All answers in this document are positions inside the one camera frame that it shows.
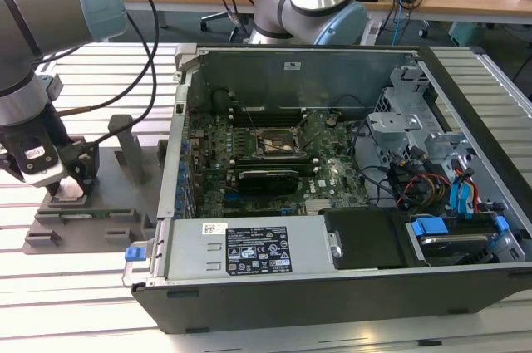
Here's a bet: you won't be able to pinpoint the black camera cable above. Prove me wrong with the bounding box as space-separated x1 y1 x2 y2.
85 0 163 150

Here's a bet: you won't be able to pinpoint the grey parts rack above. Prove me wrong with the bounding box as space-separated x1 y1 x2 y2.
22 114 170 255

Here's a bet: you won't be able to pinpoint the silver CPU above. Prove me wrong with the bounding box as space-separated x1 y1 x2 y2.
57 175 86 201

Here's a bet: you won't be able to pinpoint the silver drive cage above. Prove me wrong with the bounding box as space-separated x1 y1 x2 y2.
367 65 479 159

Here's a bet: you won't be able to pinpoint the blue flat wire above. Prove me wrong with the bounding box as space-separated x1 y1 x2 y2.
448 173 475 221

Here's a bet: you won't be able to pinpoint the black office chair base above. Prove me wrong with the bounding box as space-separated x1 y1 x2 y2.
199 10 255 43

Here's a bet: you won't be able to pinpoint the red wire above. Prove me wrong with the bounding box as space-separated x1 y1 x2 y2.
455 164 485 215

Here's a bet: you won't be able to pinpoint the green motherboard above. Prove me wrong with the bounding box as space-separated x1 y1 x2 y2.
185 110 371 219

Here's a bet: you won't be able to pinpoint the yellow red power wires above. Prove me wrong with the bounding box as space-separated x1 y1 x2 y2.
394 173 453 209

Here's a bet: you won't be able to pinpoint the teal container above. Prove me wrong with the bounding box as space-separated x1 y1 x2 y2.
447 20 496 47

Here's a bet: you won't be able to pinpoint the black graphics card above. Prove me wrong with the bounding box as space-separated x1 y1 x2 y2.
235 164 301 197

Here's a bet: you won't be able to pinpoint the hard disk in blue carrier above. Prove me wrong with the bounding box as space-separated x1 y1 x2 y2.
409 213 511 267

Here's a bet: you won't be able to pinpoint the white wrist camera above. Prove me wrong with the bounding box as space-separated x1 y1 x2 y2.
6 128 67 187

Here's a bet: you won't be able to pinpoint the blue cable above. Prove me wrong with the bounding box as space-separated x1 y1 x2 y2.
394 0 405 46

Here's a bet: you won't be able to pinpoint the black plastic shroud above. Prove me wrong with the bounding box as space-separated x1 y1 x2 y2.
323 208 411 272

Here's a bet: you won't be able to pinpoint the black open PC case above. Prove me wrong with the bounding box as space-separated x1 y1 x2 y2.
122 43 532 336

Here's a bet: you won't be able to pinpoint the green RAM stick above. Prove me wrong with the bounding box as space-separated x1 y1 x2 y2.
57 209 135 221

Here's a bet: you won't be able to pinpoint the white power strip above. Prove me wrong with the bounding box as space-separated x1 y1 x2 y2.
361 20 382 47

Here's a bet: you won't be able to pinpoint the black cable bundle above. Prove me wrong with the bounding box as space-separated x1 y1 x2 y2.
352 118 412 209

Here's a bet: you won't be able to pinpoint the silver power supply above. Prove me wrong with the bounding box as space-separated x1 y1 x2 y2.
150 215 336 287

